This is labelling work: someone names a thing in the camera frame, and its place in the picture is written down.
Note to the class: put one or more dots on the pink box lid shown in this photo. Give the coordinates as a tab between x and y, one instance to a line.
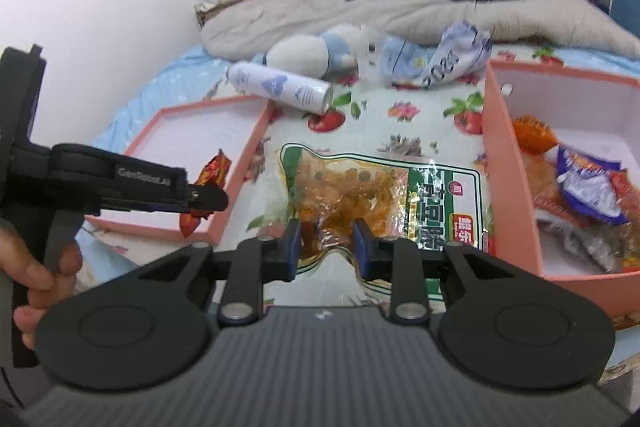
190	132

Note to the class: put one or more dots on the orange snack packet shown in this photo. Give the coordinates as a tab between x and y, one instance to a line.
532	134

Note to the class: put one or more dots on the green label snack packet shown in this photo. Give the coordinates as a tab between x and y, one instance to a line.
350	187

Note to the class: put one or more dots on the red chili snack packet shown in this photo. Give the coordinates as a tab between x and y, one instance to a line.
625	192

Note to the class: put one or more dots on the white spray bottle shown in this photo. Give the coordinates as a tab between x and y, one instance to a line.
280	87

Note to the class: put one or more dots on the deep pink box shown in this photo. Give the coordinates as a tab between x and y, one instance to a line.
510	207

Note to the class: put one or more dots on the blue star bedsheet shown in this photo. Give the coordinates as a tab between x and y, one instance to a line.
165	82

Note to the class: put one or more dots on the blue snack packet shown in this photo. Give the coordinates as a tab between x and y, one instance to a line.
585	187

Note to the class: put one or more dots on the red foil snack packet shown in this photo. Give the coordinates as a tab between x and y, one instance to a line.
212	169

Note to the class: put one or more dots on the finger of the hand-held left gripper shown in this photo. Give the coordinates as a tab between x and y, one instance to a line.
210	200

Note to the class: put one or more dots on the white and blue plush toy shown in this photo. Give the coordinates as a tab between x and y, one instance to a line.
300	52

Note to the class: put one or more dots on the person's left hand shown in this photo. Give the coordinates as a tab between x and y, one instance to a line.
30	279

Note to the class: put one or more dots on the crumpled printed plastic bag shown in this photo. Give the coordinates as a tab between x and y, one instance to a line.
455	52

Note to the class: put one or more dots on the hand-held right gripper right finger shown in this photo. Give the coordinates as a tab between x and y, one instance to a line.
361	252

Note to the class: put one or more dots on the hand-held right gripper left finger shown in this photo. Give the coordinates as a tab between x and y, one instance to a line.
294	249

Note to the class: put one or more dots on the grey blanket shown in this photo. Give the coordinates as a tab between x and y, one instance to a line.
350	12

